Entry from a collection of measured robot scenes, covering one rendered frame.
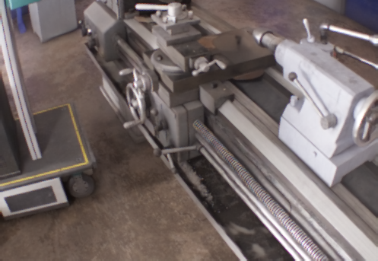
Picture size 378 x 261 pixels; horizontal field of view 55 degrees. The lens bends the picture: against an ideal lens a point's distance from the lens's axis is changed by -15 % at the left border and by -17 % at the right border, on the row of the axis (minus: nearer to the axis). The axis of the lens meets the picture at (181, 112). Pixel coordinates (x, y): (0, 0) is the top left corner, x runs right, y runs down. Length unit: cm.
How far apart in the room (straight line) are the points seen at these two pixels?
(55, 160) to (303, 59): 152
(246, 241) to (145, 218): 81
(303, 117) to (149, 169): 145
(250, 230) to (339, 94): 77
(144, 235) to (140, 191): 36
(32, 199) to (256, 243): 132
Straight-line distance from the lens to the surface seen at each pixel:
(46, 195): 241
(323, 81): 140
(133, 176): 266
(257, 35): 173
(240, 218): 187
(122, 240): 232
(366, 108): 127
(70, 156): 240
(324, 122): 136
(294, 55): 151
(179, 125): 182
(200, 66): 168
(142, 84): 185
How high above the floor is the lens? 184
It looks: 36 degrees down
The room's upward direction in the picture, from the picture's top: 3 degrees counter-clockwise
